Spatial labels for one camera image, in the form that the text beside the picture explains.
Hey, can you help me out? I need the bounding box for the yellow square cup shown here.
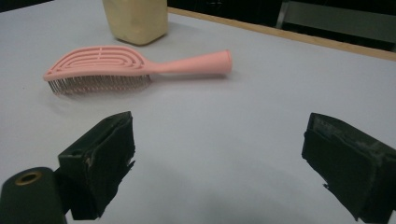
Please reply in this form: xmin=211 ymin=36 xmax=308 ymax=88
xmin=102 ymin=0 xmax=169 ymax=47

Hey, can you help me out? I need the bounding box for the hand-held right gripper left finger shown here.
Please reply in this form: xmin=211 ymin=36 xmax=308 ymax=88
xmin=58 ymin=110 xmax=136 ymax=221

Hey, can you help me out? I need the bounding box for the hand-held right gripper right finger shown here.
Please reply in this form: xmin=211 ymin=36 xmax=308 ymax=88
xmin=301 ymin=112 xmax=396 ymax=224

